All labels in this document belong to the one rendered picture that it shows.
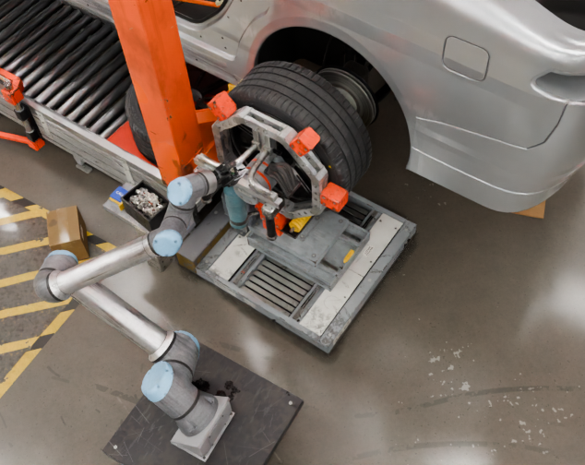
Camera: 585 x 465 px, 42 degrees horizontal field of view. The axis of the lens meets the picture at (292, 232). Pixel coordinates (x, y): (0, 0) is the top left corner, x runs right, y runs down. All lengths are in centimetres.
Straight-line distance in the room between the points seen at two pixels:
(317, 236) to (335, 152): 82
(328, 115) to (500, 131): 65
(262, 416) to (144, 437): 49
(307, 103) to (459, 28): 67
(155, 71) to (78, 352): 153
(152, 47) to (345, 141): 82
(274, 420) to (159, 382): 53
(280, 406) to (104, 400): 90
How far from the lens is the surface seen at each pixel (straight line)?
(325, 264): 372
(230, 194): 329
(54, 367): 389
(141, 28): 286
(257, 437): 324
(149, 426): 332
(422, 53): 285
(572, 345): 388
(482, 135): 297
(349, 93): 339
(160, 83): 304
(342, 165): 306
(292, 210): 332
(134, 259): 271
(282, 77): 310
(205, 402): 311
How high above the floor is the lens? 335
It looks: 56 degrees down
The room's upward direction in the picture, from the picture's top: 5 degrees counter-clockwise
